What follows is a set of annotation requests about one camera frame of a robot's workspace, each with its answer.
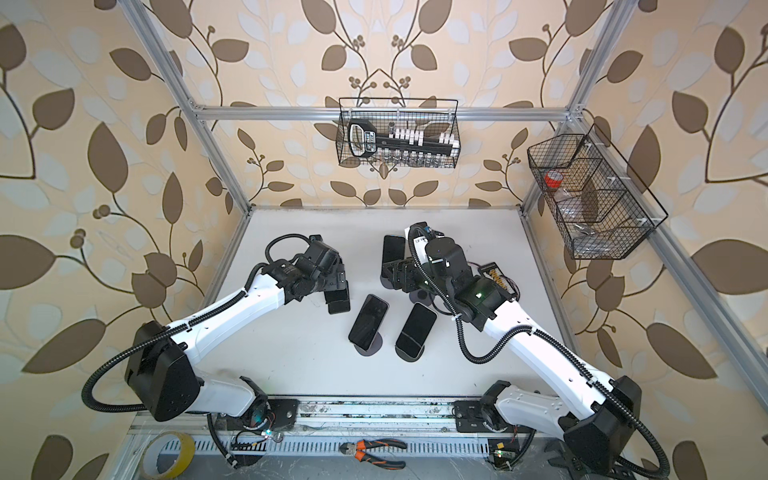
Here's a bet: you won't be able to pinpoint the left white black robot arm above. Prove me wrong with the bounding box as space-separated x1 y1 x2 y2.
81 235 349 440

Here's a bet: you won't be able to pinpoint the black connector board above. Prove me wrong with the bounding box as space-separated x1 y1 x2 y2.
478 262 521 301

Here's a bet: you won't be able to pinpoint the grey phone stand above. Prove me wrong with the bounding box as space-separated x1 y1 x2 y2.
395 344 422 363
354 333 383 357

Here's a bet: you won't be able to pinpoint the front right grey phone stand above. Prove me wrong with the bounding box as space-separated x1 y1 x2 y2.
395 344 422 363

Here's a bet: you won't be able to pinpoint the right wire basket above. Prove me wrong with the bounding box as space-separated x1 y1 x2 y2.
527 125 668 260

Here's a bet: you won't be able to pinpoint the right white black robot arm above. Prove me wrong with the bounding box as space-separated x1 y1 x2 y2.
382 222 671 479

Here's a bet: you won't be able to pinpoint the back wire basket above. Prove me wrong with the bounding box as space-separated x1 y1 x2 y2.
335 96 462 169

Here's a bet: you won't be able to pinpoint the black adjustable wrench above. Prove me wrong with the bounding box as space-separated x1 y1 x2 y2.
544 440 587 480

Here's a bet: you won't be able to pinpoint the black phone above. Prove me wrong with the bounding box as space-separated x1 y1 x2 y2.
395 304 437 356
324 288 351 315
348 294 389 350
382 235 406 265

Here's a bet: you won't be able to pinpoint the black socket tool set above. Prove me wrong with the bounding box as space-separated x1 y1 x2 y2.
346 119 461 158

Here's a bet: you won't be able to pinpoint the orange handled pliers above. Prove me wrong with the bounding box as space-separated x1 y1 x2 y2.
338 437 409 471

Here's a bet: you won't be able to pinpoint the yellow tape roll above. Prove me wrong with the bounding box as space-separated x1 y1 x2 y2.
139 432 196 480

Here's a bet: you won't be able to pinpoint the red capped bottle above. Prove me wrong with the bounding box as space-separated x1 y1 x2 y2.
543 170 564 191

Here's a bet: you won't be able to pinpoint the front left grey phone stand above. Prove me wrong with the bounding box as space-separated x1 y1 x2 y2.
354 333 383 357

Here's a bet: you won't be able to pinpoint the wire basket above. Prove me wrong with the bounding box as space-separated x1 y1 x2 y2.
335 96 462 169
527 125 668 260

